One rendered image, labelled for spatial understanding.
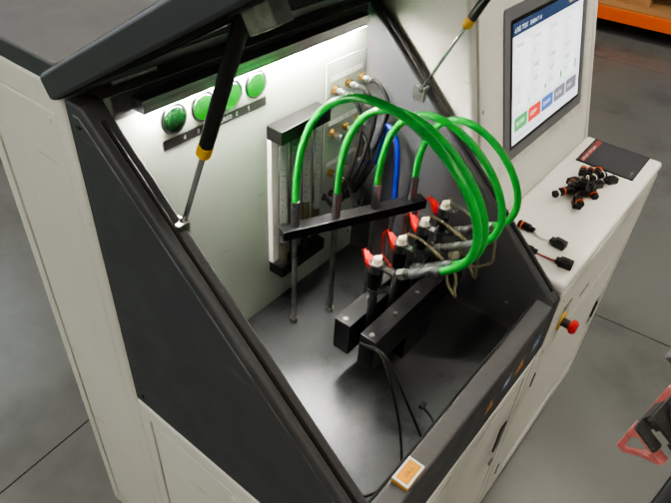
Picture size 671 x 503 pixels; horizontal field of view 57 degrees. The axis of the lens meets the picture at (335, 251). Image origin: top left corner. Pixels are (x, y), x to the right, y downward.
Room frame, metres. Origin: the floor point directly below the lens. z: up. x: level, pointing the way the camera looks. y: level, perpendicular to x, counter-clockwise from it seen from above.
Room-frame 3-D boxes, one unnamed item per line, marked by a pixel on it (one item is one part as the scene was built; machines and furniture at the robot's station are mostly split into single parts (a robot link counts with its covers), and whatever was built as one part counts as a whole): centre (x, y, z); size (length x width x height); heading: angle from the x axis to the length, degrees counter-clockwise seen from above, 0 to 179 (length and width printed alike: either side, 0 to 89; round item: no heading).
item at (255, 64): (1.01, 0.14, 1.43); 0.54 x 0.03 x 0.02; 144
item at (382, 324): (0.95, -0.15, 0.91); 0.34 x 0.10 x 0.15; 144
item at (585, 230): (1.33, -0.61, 0.97); 0.70 x 0.22 x 0.03; 144
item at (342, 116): (1.20, -0.01, 1.20); 0.13 x 0.03 x 0.31; 144
